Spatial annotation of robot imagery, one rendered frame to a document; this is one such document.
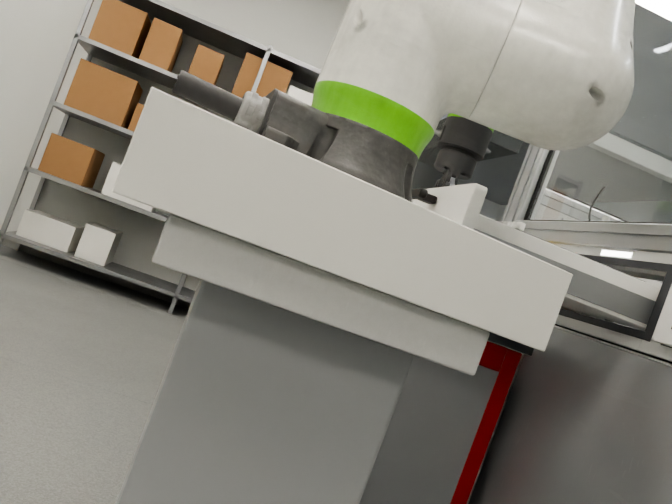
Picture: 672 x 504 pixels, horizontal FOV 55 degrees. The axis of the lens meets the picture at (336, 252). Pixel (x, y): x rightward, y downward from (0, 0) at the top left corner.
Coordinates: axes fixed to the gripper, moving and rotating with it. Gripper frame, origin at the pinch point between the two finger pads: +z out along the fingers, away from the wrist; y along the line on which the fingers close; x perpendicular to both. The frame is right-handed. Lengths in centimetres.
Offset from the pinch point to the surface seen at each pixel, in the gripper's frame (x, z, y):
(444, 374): 9.4, 18.7, 11.2
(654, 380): 29.7, 6.8, 37.3
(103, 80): -200, -52, -318
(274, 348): -18, 16, 67
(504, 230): 4.2, -4.9, 36.4
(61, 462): -64, 83, -52
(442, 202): -3.8, -6.5, 29.1
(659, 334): 28.0, 0.9, 37.8
